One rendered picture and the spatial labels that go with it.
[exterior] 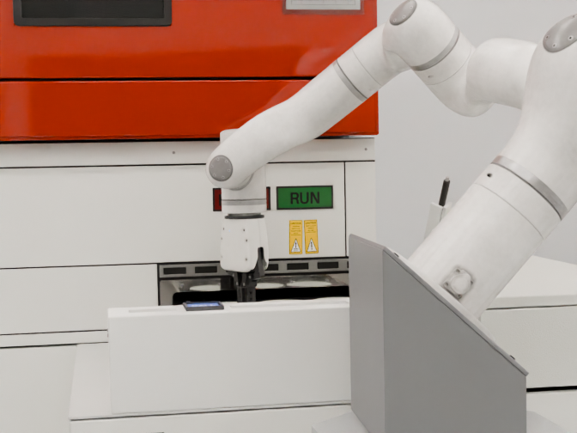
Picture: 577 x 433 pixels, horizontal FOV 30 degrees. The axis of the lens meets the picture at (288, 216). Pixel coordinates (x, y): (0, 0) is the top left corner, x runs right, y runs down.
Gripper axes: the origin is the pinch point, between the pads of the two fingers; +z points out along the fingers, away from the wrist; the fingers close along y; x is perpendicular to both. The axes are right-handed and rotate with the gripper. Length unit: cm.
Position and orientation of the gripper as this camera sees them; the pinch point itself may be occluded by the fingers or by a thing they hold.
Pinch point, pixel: (245, 297)
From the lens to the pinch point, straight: 203.8
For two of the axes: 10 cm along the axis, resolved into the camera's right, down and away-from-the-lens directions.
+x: 8.0, -0.5, 6.0
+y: 6.0, 0.3, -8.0
